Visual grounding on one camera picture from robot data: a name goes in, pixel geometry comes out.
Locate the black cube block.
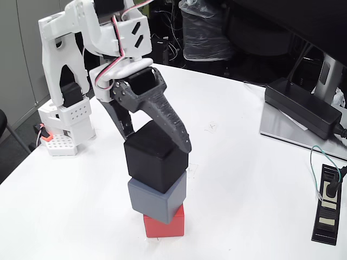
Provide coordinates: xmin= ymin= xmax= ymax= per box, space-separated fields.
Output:
xmin=124 ymin=120 xmax=189 ymax=194

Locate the grey cube block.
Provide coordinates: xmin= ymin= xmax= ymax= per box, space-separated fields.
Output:
xmin=127 ymin=171 xmax=188 ymax=225

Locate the black desktop computer case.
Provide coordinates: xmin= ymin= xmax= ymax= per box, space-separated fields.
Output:
xmin=150 ymin=35 xmax=171 ymax=66

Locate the black flat panel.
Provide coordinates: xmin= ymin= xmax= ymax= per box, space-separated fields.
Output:
xmin=81 ymin=48 xmax=101 ymax=98

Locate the clear tape with cross mark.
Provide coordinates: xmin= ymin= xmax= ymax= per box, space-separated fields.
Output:
xmin=204 ymin=121 xmax=219 ymax=134

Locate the clear tape marker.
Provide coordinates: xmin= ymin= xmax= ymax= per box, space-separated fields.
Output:
xmin=188 ymin=162 xmax=199 ymax=179

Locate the white perforated table clamp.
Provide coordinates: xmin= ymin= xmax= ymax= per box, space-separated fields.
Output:
xmin=44 ymin=134 xmax=79 ymax=157

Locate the red cube block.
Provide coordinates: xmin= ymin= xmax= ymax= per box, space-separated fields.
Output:
xmin=143 ymin=204 xmax=185 ymax=238

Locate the black chair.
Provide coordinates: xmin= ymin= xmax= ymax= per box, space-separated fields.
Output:
xmin=0 ymin=109 xmax=32 ymax=155

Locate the black power adapter brick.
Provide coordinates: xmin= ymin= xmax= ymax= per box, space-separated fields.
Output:
xmin=264 ymin=77 xmax=343 ymax=140

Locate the silver monitor stand column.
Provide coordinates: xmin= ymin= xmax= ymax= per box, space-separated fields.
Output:
xmin=311 ymin=51 xmax=344 ymax=105

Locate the crumpled white plastic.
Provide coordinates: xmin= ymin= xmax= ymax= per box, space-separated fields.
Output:
xmin=332 ymin=88 xmax=347 ymax=108

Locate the black monitor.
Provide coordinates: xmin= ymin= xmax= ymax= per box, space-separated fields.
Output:
xmin=227 ymin=0 xmax=347 ymax=66

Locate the black power strip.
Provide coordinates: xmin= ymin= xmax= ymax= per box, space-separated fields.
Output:
xmin=311 ymin=164 xmax=342 ymax=246

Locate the red white black servo cable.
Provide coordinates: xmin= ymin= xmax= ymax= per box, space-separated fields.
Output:
xmin=94 ymin=0 xmax=154 ymax=90

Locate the orange connector with cable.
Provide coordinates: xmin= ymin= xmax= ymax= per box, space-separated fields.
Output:
xmin=34 ymin=123 xmax=53 ymax=149

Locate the silver monitor base plate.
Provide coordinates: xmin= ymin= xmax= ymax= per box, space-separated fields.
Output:
xmin=259 ymin=101 xmax=347 ymax=160

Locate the green ground wire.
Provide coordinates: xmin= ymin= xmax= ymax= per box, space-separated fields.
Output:
xmin=310 ymin=145 xmax=343 ymax=203

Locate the black adapter power cord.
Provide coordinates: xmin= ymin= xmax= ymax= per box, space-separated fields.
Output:
xmin=331 ymin=121 xmax=347 ymax=149

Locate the black plug with cable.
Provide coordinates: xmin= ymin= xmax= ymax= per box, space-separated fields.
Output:
xmin=324 ymin=165 xmax=347 ymax=198

